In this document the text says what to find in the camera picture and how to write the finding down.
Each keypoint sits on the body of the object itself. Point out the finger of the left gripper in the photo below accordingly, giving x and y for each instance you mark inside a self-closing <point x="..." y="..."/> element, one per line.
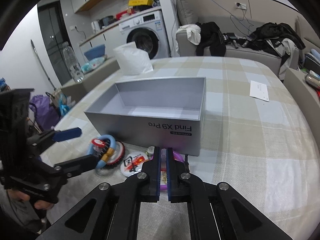
<point x="49" y="137"/>
<point x="77" y="166"/>

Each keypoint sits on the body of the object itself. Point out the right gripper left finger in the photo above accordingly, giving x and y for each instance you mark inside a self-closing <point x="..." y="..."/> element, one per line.
<point x="111" y="211"/>

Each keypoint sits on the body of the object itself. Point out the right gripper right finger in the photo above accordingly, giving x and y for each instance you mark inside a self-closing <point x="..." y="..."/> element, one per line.
<point x="216" y="211"/>

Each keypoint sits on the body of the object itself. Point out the red white round case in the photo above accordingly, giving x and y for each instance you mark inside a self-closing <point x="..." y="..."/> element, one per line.
<point x="100" y="147"/>

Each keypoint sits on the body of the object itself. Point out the small black hair clip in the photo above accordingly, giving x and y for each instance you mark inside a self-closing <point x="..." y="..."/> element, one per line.
<point x="186" y="159"/>

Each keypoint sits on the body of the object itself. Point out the person's left hand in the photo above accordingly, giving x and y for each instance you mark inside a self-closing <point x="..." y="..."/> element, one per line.
<point x="22" y="197"/>

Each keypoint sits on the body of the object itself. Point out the purple bag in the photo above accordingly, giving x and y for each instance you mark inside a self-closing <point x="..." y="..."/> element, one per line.
<point x="45" y="113"/>

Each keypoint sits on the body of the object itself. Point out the blue plastic bag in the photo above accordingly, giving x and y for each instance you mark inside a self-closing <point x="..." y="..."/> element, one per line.
<point x="64" y="102"/>

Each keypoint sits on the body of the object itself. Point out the small round white cap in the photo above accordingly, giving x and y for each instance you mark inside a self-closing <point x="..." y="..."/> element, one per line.
<point x="150" y="150"/>

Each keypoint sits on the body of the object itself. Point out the wet wipes pack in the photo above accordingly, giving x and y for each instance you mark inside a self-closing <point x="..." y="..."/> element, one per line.
<point x="93" y="64"/>

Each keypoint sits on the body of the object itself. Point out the clear plastic water bottle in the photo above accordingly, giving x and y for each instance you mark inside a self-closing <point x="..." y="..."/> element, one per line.
<point x="72" y="63"/>

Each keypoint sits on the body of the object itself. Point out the checked tablecloth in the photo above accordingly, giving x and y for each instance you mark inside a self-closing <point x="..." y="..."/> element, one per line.
<point x="264" y="150"/>

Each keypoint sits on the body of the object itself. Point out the blue plastic basin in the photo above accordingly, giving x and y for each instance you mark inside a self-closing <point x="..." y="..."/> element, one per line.
<point x="95" y="52"/>

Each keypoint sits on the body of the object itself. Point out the grey phone box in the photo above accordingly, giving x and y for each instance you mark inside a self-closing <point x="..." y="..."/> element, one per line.
<point x="165" y="112"/>

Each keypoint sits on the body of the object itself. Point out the white electric kettle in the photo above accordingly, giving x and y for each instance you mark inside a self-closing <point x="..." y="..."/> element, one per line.
<point x="95" y="26"/>

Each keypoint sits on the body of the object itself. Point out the white paper card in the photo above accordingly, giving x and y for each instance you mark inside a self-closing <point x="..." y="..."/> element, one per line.
<point x="259" y="91"/>

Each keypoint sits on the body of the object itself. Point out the white washing machine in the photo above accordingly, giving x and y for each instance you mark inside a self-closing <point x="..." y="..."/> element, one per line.
<point x="148" y="32"/>

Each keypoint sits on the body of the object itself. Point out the silver metal case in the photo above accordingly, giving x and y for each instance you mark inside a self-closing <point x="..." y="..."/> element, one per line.
<point x="313" y="81"/>

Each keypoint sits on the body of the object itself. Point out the yellow box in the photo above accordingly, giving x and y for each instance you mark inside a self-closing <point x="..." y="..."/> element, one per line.
<point x="133" y="3"/>

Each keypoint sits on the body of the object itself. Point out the grey sofa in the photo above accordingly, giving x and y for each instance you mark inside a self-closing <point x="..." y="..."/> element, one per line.
<point x="186" y="48"/>

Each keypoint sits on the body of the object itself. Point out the black garment on sofa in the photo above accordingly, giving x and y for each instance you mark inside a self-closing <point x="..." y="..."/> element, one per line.
<point x="212" y="38"/>

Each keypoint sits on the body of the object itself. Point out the white garment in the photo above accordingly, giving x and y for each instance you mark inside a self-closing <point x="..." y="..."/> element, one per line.
<point x="192" y="31"/>

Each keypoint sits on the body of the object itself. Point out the grey cushion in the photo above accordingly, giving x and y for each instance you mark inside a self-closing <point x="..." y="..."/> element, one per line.
<point x="185" y="13"/>

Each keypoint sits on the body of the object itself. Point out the black white jacket pile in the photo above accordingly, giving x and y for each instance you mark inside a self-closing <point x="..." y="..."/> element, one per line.
<point x="279" y="40"/>

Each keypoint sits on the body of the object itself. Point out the mop handle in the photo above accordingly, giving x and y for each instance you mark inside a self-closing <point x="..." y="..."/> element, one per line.
<point x="41" y="64"/>

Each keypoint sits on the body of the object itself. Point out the wall power socket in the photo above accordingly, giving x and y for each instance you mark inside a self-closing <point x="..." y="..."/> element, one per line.
<point x="241" y="6"/>

